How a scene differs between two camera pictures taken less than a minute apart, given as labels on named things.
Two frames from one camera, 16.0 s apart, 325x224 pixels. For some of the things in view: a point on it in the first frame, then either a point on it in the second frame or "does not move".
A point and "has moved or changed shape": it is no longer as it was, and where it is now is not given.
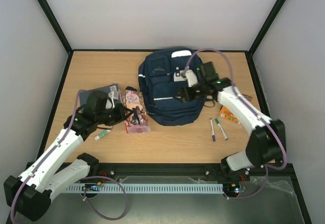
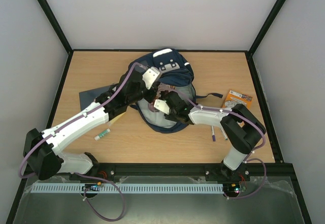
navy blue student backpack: x=159 y=75 has moved or changed shape
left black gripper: x=121 y=113 -> x=155 y=86
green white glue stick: x=101 y=134 does not move
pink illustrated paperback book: x=138 y=123 -> x=161 y=87
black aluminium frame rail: x=104 y=170 does not move
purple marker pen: x=214 y=136 does not move
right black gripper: x=189 y=93 -> x=167 y=98
